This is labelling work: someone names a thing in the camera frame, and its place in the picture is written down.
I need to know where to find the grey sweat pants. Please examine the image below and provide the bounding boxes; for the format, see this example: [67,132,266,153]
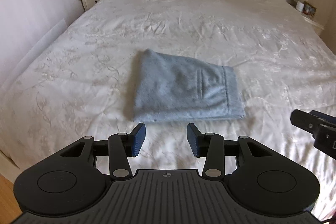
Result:
[123,49,245,123]

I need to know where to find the white embroidered bedspread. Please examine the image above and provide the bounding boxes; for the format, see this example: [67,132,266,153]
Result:
[1,0,335,219]

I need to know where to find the right cream nightstand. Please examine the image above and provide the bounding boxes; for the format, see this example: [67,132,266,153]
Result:
[286,0,325,36]

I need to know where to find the small dark items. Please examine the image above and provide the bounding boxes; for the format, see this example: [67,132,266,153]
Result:
[303,3,316,19]

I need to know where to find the white candle jar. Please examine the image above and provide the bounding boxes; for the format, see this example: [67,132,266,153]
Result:
[295,1,305,12]

